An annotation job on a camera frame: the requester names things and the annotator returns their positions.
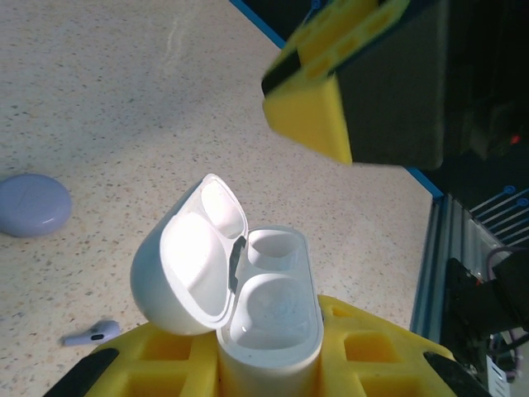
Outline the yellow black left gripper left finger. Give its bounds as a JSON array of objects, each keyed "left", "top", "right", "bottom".
[{"left": 43, "top": 322, "right": 222, "bottom": 397}]

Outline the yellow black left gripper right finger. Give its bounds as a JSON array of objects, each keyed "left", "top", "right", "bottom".
[{"left": 314, "top": 293, "right": 493, "bottom": 397}]

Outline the purple wireless earbud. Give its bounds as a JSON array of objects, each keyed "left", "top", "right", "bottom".
[{"left": 62, "top": 320, "right": 121, "bottom": 347}]

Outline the white earbud charging case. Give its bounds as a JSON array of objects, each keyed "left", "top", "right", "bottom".
[{"left": 130, "top": 173, "right": 324, "bottom": 397}]

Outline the purple round earbud charging case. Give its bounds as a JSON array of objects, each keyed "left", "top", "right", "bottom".
[{"left": 0, "top": 173, "right": 73, "bottom": 238}]

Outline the wide aluminium base rail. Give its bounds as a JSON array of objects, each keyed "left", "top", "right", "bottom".
[{"left": 411, "top": 194, "right": 529, "bottom": 344}]

